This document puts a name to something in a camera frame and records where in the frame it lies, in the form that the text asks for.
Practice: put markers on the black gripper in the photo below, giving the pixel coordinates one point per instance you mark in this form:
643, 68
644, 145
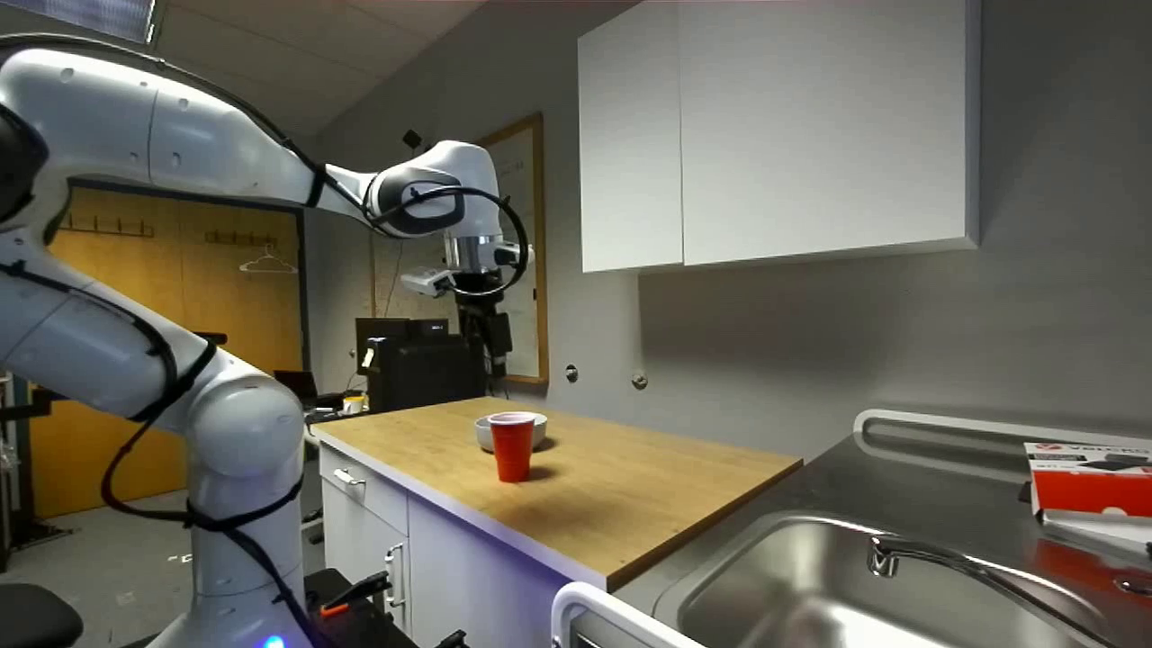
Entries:
488, 326

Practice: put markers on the red plastic cup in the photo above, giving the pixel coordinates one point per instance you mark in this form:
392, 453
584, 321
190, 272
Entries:
514, 452

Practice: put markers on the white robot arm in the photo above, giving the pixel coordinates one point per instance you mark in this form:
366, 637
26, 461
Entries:
100, 113

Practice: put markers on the grey bowl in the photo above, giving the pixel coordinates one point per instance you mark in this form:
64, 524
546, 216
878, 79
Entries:
529, 417

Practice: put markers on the black box on counter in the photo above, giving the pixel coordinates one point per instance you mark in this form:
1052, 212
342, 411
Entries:
415, 362

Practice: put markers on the white base cabinet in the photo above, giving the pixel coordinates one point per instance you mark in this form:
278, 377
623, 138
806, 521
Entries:
445, 573

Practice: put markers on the stainless steel sink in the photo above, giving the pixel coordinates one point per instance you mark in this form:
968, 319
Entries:
802, 581

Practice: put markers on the sink faucet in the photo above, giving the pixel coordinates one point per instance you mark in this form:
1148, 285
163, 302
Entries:
892, 552

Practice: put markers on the red and white box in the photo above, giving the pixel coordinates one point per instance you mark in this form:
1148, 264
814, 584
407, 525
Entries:
1088, 480

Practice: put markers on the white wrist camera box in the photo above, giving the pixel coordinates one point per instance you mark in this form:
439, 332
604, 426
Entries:
428, 283

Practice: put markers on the white wall cabinet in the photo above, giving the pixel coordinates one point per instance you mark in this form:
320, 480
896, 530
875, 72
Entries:
721, 132

